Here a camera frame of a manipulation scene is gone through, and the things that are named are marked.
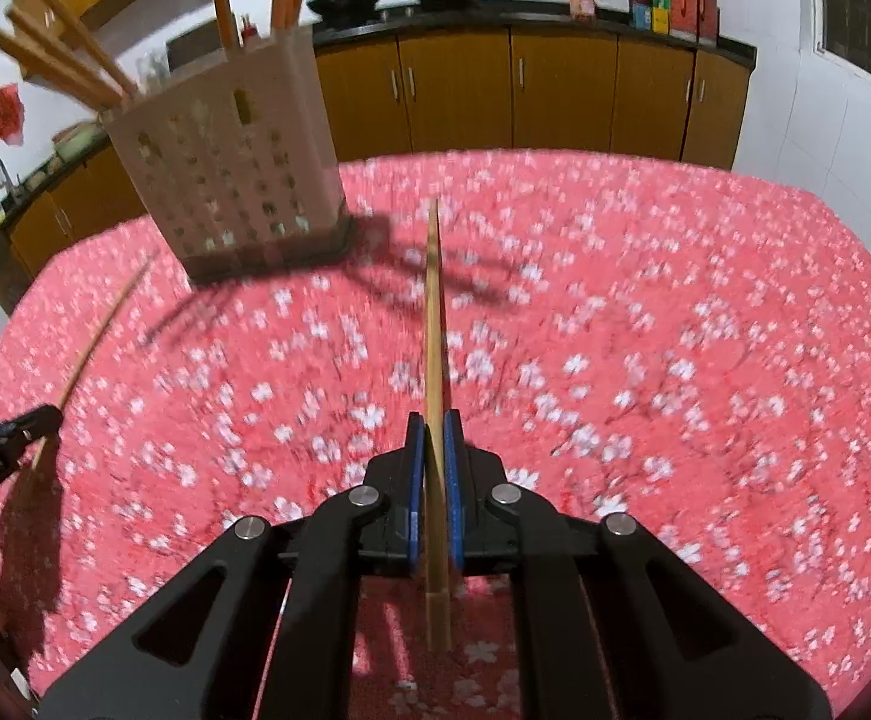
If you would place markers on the short wooden base cabinet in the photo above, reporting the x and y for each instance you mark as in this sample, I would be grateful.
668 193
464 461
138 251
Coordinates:
52 217

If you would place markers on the red floral tablecloth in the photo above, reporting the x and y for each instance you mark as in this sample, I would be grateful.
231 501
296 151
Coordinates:
630 330

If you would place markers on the red plastic bag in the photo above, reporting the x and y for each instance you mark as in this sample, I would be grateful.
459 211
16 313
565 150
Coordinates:
4 114

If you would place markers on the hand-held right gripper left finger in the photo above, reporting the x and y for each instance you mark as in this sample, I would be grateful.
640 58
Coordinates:
415 480

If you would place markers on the black countertop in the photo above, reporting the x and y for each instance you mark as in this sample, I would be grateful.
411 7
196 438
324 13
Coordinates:
555 15

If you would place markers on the red boxes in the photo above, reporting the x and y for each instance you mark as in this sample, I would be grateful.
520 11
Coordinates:
694 7

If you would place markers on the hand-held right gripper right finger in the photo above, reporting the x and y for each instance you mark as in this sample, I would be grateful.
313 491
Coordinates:
456 487

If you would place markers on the long wooden base cabinet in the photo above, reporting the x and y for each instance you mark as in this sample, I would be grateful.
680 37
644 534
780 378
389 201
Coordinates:
555 90

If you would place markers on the pale basin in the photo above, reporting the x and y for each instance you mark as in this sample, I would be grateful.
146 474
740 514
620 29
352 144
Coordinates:
79 141

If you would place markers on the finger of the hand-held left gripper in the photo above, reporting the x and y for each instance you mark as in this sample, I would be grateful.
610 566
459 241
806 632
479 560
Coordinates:
7 446

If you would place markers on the green and yellow box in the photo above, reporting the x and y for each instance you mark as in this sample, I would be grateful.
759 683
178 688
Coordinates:
650 11

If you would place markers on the beige perforated utensil holder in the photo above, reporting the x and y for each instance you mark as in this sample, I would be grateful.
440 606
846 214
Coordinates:
225 165

